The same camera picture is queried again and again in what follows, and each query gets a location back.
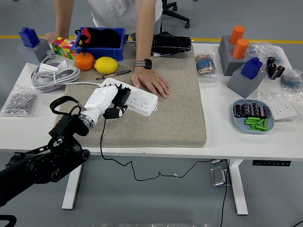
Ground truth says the beige fabric mat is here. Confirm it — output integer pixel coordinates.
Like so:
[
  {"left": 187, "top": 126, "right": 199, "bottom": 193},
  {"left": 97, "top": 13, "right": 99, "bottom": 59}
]
[{"left": 52, "top": 42, "right": 208, "bottom": 148}]

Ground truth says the white card box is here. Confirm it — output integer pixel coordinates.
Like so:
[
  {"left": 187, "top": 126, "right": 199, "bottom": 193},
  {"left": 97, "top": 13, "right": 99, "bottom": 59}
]
[{"left": 38, "top": 63, "right": 59, "bottom": 72}]

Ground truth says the black plastic tray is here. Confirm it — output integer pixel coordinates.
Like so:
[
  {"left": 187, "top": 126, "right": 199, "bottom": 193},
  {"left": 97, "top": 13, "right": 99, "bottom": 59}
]
[{"left": 151, "top": 35, "right": 192, "bottom": 54}]

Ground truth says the white table leg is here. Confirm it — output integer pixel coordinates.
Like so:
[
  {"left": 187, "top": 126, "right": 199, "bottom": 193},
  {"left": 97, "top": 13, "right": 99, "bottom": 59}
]
[
  {"left": 61, "top": 165, "right": 83, "bottom": 210},
  {"left": 228, "top": 159, "right": 249, "bottom": 216}
]

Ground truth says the clear bag around socket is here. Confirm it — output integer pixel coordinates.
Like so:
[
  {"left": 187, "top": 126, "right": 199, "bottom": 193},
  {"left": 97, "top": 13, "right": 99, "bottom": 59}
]
[{"left": 257, "top": 91, "right": 303, "bottom": 124}]

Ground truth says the white wall socket plate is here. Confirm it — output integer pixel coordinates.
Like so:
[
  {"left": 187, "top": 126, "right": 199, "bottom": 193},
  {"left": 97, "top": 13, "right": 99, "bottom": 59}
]
[{"left": 270, "top": 101, "right": 299, "bottom": 122}]

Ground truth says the black pen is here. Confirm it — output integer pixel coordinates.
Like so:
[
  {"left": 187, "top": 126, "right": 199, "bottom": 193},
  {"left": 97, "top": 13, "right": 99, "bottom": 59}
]
[{"left": 96, "top": 69, "right": 133, "bottom": 80}]

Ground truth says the orange mandarin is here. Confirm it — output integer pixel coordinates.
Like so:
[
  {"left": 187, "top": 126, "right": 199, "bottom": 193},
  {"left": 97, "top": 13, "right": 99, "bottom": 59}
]
[{"left": 75, "top": 52, "right": 96, "bottom": 71}]

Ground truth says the black office chair base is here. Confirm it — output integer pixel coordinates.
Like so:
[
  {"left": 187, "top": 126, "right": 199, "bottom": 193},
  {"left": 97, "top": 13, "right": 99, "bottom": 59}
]
[{"left": 160, "top": 0, "right": 191, "bottom": 29}]

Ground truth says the blue-grey plate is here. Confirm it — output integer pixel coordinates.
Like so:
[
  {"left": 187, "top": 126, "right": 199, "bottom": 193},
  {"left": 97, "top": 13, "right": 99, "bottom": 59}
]
[{"left": 232, "top": 99, "right": 275, "bottom": 135}]

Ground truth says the person's right hand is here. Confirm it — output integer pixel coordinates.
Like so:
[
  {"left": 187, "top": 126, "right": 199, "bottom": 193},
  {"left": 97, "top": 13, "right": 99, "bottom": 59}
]
[{"left": 39, "top": 32, "right": 62, "bottom": 44}]

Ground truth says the crumpled clear plastic bag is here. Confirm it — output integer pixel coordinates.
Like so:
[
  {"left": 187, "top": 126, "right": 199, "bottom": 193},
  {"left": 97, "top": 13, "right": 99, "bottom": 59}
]
[{"left": 247, "top": 42, "right": 285, "bottom": 63}]

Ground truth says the white paper card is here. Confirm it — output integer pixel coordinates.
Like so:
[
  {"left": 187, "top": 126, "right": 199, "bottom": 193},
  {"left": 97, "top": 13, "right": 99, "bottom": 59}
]
[{"left": 56, "top": 60, "right": 70, "bottom": 70}]

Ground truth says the black plug adapter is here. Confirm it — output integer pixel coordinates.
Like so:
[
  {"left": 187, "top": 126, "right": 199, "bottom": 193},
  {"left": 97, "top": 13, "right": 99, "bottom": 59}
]
[{"left": 111, "top": 87, "right": 132, "bottom": 107}]

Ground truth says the thick white power cable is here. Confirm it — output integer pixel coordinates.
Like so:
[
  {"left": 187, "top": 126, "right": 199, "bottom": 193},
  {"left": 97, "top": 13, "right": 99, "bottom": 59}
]
[{"left": 31, "top": 49, "right": 101, "bottom": 90}]

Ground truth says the thin black plug cord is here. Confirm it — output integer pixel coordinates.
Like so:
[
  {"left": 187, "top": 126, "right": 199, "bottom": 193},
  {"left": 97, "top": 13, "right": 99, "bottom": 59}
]
[{"left": 99, "top": 117, "right": 215, "bottom": 182}]

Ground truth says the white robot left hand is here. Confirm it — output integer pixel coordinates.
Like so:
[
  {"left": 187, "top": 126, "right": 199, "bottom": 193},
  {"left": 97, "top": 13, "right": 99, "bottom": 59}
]
[{"left": 83, "top": 84, "right": 132, "bottom": 124}]

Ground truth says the multicolour puzzle cube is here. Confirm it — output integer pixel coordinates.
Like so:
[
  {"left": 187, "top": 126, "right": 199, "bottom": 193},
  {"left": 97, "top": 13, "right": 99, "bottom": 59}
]
[{"left": 51, "top": 36, "right": 78, "bottom": 60}]

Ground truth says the blue plastic bin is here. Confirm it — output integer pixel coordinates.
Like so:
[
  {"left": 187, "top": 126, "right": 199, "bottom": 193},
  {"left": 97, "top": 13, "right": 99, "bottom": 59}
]
[{"left": 72, "top": 26, "right": 126, "bottom": 61}]

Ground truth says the clear bag of blue parts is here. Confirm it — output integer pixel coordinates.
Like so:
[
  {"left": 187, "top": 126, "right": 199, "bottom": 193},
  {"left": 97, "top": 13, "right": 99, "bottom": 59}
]
[{"left": 280, "top": 70, "right": 303, "bottom": 92}]

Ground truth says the clear bag of metal nuts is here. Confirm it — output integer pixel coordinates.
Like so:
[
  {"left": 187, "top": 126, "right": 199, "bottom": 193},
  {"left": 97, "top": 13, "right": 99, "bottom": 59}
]
[{"left": 0, "top": 85, "right": 38, "bottom": 118}]

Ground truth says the black cloth pouch red trim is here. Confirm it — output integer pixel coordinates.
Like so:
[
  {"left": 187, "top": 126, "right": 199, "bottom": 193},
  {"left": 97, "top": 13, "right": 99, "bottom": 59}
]
[{"left": 75, "top": 27, "right": 123, "bottom": 49}]

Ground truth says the black wrist watch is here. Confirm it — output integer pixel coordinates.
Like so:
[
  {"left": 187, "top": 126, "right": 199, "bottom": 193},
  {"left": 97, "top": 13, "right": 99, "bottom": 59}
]
[{"left": 134, "top": 58, "right": 153, "bottom": 70}]

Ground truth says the yellow lemon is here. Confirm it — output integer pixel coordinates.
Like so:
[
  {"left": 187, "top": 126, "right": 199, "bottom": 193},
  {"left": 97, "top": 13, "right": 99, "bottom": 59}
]
[{"left": 94, "top": 56, "right": 119, "bottom": 74}]

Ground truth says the orange cylinder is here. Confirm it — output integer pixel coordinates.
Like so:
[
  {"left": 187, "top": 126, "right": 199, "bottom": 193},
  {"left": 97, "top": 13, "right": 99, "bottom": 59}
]
[
  {"left": 229, "top": 25, "right": 246, "bottom": 45},
  {"left": 232, "top": 38, "right": 250, "bottom": 60}
]

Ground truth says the person's left hand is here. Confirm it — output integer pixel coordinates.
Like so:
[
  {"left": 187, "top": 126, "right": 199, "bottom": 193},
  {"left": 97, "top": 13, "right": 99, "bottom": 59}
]
[{"left": 130, "top": 67, "right": 171, "bottom": 99}]

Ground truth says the white power strip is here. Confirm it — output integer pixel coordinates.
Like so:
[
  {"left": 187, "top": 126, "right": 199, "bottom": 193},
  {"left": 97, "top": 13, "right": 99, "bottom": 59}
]
[{"left": 98, "top": 77, "right": 159, "bottom": 116}]

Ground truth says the person's torso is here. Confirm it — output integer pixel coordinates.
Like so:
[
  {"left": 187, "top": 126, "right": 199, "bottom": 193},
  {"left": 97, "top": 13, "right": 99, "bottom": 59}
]
[{"left": 86, "top": 0, "right": 164, "bottom": 42}]

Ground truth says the metal foot pedal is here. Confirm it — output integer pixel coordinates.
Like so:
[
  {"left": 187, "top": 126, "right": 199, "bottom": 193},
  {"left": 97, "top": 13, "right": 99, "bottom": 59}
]
[{"left": 209, "top": 166, "right": 232, "bottom": 187}]

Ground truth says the grey two-hole holder block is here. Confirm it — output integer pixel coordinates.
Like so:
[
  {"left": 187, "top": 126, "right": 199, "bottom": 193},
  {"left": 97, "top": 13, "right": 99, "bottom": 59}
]
[{"left": 217, "top": 35, "right": 251, "bottom": 77}]

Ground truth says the clear bag of resistors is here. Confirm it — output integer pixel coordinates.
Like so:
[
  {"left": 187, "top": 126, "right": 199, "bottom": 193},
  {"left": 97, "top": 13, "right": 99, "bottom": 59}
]
[{"left": 194, "top": 52, "right": 220, "bottom": 83}]

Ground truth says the black table control panel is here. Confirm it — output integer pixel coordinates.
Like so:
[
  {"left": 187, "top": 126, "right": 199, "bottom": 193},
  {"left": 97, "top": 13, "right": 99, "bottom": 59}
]
[{"left": 252, "top": 160, "right": 292, "bottom": 167}]

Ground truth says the blue bottle-shaped block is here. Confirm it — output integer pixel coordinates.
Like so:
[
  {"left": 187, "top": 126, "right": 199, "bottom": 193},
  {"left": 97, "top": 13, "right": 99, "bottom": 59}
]
[
  {"left": 241, "top": 57, "right": 264, "bottom": 80},
  {"left": 18, "top": 26, "right": 40, "bottom": 48}
]

